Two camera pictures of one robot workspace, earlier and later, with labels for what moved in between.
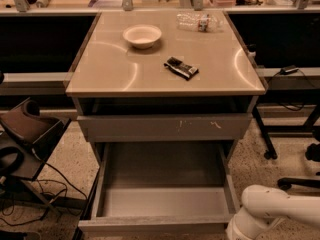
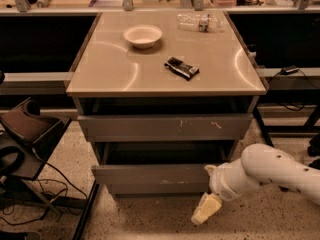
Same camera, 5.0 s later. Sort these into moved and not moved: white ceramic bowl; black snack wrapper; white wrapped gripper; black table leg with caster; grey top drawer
Moved: white wrapped gripper
Not moved: white ceramic bowl; black snack wrapper; black table leg with caster; grey top drawer
